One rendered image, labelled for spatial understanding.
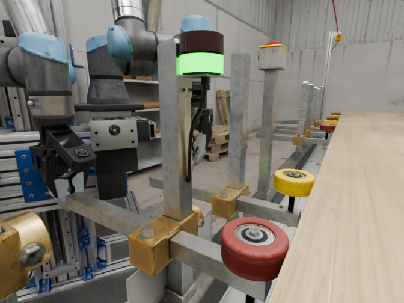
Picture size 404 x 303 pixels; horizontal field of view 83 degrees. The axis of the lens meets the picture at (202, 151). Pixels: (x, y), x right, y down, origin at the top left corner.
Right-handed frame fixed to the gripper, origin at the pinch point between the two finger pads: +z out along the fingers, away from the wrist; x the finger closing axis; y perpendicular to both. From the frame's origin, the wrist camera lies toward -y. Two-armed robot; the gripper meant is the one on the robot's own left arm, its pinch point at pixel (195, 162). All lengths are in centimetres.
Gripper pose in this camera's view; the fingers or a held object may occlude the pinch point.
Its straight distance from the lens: 61.4
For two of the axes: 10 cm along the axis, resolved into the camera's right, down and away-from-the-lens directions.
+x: -9.8, -0.5, 2.0
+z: 0.0, 9.7, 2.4
